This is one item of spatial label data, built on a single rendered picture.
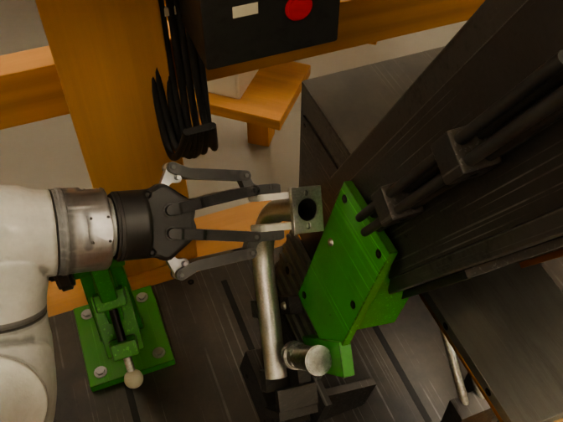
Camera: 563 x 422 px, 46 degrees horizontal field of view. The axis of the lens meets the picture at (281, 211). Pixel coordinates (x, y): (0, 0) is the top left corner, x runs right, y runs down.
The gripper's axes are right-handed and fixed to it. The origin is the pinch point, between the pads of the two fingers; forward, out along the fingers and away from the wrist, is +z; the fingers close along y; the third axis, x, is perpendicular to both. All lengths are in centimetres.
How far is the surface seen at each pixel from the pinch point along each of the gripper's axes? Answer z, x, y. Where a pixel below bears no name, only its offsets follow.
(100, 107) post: -16.5, 19.3, 15.2
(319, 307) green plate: 6.0, 3.2, -13.0
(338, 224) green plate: 5.9, -3.3, -2.1
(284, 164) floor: 81, 163, 11
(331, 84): 14.4, 10.7, 16.8
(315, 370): 3.3, 0.5, -20.1
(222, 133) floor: 64, 185, 25
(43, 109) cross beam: -22.5, 30.3, 16.5
